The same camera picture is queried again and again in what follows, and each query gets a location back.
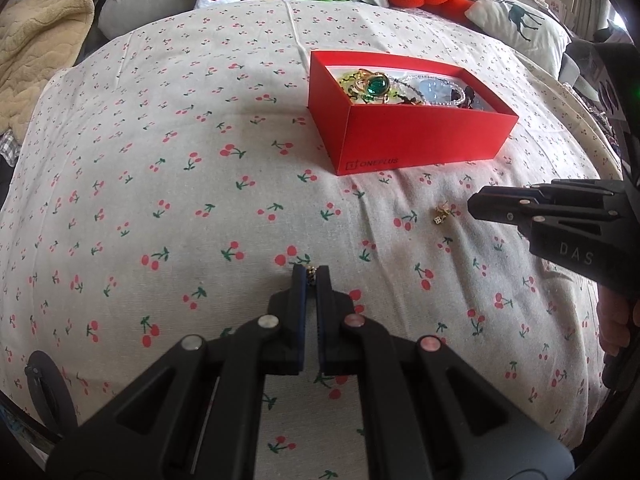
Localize black loop strap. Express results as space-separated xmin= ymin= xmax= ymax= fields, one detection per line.
xmin=24 ymin=351 xmax=78 ymax=443

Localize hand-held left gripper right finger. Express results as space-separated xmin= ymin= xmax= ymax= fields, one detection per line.
xmin=316 ymin=265 xmax=576 ymax=480

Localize beige quilted blanket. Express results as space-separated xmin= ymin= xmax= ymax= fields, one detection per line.
xmin=0 ymin=0 xmax=121 ymax=133

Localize grey checked bed sheet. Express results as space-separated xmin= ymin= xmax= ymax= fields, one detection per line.
xmin=0 ymin=127 xmax=21 ymax=166

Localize person's right hand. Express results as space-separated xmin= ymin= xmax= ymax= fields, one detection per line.
xmin=596 ymin=285 xmax=636 ymax=358

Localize red cardboard box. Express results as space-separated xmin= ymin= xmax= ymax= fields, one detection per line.
xmin=306 ymin=50 xmax=520 ymax=177

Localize gold ring with green gem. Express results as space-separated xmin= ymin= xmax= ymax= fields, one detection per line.
xmin=350 ymin=69 xmax=396 ymax=103

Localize grey cloth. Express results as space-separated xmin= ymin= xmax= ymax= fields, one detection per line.
xmin=560 ymin=40 xmax=601 ymax=101

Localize dark cloth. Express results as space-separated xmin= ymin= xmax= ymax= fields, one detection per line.
xmin=75 ymin=0 xmax=111 ymax=61

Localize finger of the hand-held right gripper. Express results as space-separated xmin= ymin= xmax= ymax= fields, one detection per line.
xmin=472 ymin=207 xmax=618 ymax=236
xmin=467 ymin=180 xmax=626 ymax=213

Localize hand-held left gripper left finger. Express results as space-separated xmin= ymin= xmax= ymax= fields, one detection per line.
xmin=45 ymin=264 xmax=308 ymax=480

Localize white deer print pillow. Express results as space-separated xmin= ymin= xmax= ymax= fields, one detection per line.
xmin=465 ymin=0 xmax=573 ymax=78

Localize large clear bead bracelet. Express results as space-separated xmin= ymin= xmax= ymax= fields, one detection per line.
xmin=392 ymin=74 xmax=473 ymax=108

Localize cherry print bed sheet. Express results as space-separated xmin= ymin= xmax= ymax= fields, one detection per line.
xmin=0 ymin=0 xmax=626 ymax=480

